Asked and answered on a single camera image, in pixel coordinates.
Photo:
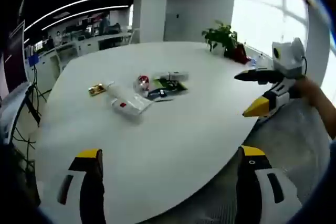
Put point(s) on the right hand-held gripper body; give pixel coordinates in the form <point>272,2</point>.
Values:
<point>288,58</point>

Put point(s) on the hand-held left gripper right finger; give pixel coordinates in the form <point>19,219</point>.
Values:
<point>249,187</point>

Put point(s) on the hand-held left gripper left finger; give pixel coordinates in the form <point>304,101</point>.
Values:
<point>92,182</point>

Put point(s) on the white skincare bottle red label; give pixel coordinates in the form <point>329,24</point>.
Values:
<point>113,90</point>
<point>131,107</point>

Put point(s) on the green black skincare sachet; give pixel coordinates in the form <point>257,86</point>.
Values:
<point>170,86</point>

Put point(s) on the gold foil skincare sachet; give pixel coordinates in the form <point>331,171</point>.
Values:
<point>97,89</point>

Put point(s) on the silver skincare sachet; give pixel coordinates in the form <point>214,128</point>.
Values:
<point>164,100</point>

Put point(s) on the small clear plastic bottle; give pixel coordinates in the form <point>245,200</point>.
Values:
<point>257,62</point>

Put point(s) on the blue storage bin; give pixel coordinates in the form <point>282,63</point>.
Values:
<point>33,60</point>

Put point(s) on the person's right hand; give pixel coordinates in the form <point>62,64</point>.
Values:
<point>309,91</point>

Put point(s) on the white mesh basket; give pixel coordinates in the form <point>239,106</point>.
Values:
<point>288,142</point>

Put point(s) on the green potted plant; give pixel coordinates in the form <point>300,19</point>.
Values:
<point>220,35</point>

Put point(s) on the black screen stand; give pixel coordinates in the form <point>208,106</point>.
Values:
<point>34,103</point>

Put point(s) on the row of white workbenches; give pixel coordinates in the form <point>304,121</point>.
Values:
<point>86,41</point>

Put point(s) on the large display screen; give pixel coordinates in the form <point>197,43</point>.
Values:
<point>15,51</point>

